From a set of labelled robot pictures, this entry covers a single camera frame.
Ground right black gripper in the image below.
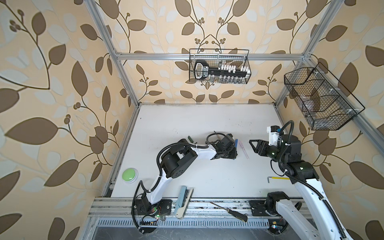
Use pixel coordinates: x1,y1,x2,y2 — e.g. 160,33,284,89
249,138,287,166

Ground pink white pen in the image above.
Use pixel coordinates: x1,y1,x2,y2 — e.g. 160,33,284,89
238,141,249,160

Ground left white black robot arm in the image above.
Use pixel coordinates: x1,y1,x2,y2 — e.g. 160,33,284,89
133,133,237,213

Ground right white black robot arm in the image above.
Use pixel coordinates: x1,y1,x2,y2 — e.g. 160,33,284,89
249,121,352,240

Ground yellow hex key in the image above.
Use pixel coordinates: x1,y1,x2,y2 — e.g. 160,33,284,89
267,177,289,183

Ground light blue stapler tool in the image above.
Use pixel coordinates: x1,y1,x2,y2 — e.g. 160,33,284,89
174,186,194,219

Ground black socket tool set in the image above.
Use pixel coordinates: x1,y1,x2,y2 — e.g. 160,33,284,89
191,60,251,80

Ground green round button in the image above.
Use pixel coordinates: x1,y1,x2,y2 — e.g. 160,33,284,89
122,168,138,184

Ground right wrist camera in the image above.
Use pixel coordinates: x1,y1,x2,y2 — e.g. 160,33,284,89
267,126,281,146

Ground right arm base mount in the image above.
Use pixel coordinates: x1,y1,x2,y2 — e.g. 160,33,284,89
249,192,290,235

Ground black handled screwdriver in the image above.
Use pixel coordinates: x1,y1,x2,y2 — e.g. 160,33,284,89
210,202,248,223

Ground right black wire basket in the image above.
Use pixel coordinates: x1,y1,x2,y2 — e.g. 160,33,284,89
284,63,366,131

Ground black wire basket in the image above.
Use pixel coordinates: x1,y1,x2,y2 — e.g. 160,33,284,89
284,63,366,131
189,48,252,85

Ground center black wire basket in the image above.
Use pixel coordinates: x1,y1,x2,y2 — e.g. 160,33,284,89
189,48,252,85

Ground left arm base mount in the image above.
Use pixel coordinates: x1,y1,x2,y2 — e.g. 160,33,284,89
131,199,173,234

